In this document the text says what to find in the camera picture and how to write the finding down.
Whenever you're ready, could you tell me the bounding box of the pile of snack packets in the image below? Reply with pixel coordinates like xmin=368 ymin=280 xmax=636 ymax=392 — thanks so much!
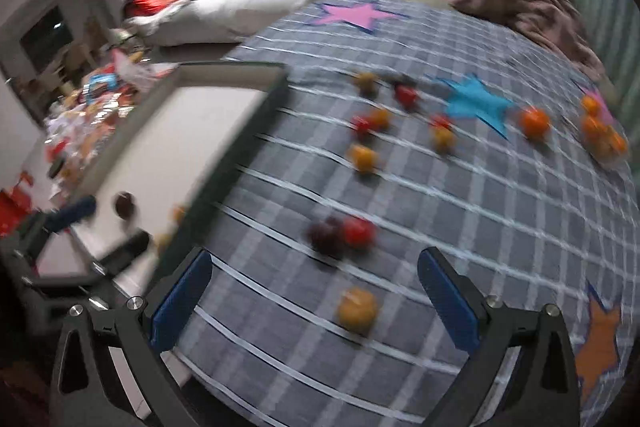
xmin=42 ymin=47 xmax=179 ymax=188

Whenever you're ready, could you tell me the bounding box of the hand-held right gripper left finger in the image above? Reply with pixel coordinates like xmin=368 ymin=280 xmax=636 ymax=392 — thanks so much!
xmin=50 ymin=247 xmax=216 ymax=427

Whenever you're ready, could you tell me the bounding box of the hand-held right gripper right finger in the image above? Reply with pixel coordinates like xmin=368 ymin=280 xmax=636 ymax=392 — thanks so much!
xmin=416 ymin=247 xmax=583 ymax=427

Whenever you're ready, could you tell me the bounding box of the yellow-orange fruit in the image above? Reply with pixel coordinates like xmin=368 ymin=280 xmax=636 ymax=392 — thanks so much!
xmin=336 ymin=287 xmax=379 ymax=333
xmin=432 ymin=128 xmax=456 ymax=152

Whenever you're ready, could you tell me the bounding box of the dark plum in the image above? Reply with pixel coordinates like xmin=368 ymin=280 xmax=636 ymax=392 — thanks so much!
xmin=306 ymin=217 xmax=346 ymax=258
xmin=113 ymin=192 xmax=136 ymax=220

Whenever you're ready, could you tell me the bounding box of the dark screen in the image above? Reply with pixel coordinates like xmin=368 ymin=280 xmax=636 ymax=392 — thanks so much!
xmin=19 ymin=6 xmax=69 ymax=64

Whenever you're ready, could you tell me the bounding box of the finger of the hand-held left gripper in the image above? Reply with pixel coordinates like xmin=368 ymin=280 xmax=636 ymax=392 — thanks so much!
xmin=92 ymin=229 xmax=152 ymax=279
xmin=45 ymin=194 xmax=98 ymax=233

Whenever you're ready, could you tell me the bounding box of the pink-brown blanket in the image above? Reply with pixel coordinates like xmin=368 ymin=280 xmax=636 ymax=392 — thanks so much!
xmin=434 ymin=0 xmax=607 ymax=82

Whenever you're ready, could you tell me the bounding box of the grey plaid blanket with stars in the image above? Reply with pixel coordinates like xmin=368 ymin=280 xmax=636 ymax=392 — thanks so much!
xmin=175 ymin=0 xmax=637 ymax=427

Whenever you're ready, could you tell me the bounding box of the brownish orange fruit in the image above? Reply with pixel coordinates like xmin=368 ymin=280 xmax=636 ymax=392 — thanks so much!
xmin=355 ymin=72 xmax=379 ymax=95

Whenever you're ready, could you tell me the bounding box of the white tray with dark rim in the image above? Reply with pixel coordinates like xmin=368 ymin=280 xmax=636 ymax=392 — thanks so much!
xmin=37 ymin=61 xmax=291 ymax=310

